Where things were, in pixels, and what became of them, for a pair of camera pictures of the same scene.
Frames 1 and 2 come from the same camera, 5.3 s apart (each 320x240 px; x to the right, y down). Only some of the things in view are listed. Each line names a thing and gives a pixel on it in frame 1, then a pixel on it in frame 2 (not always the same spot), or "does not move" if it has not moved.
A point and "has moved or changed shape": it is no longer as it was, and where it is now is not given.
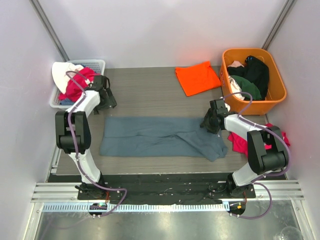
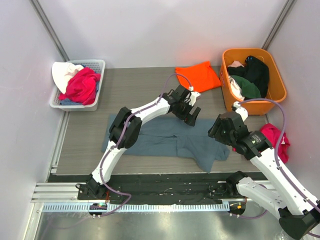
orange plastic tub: [276, 91] does not move
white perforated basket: [97, 65] does not move
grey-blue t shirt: [159, 137] has moved or changed shape
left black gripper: [109, 99] -> [187, 116]
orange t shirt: [197, 79] does not move
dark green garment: [247, 87] does not move
